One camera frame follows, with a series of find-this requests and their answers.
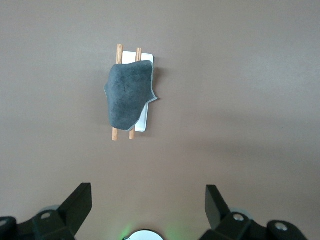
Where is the brown table cover mat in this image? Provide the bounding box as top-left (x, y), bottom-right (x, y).
top-left (0, 0), bottom-right (320, 240)

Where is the grey microfibre towel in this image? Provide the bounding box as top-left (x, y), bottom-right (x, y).
top-left (103, 59), bottom-right (160, 132)

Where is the white rack base plate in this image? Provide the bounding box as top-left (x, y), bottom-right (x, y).
top-left (121, 50), bottom-right (156, 133)

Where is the wooden rack rod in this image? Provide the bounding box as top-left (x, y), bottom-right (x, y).
top-left (111, 43), bottom-right (125, 142)
top-left (128, 47), bottom-right (143, 141)

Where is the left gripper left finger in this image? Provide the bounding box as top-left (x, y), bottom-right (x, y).
top-left (17, 182), bottom-right (93, 240)

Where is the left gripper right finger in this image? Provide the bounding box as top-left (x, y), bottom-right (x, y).
top-left (199, 184), bottom-right (270, 240)

